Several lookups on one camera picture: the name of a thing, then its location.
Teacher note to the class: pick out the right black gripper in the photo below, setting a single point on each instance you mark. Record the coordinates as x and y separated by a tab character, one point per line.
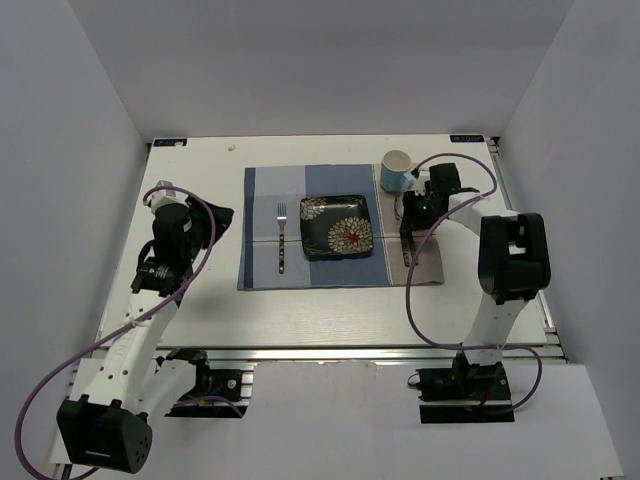
418	222

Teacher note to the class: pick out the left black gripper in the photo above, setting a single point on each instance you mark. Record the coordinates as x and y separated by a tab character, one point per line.
195	214

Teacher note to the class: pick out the metal table knife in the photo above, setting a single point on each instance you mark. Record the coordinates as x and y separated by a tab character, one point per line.
404	231

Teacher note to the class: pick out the metal spoon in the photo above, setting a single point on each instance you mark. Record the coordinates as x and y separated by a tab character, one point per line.
406	219

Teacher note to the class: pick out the light blue mug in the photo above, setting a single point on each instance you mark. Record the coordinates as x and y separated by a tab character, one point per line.
395	175

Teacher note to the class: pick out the dark floral rectangular plate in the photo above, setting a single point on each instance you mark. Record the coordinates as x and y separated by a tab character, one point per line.
335	227

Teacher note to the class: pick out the metal fork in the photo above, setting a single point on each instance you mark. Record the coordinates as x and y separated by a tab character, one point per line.
282	221

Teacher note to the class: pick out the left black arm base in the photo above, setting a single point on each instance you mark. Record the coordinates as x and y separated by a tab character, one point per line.
217	392

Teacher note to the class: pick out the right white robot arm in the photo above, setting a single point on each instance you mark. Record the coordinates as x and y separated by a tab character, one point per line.
513	260

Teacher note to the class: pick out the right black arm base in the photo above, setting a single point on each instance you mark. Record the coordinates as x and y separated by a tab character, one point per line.
463	393

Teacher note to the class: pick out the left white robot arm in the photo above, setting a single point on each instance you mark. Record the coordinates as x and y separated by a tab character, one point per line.
109	426

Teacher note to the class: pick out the right blue table label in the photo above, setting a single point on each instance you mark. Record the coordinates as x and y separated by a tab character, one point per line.
466	138

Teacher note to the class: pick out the blue table label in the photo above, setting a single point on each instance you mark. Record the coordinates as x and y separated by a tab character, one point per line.
466	138
169	142

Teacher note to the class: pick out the left blue table label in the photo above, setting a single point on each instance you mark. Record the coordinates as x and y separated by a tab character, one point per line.
169	142

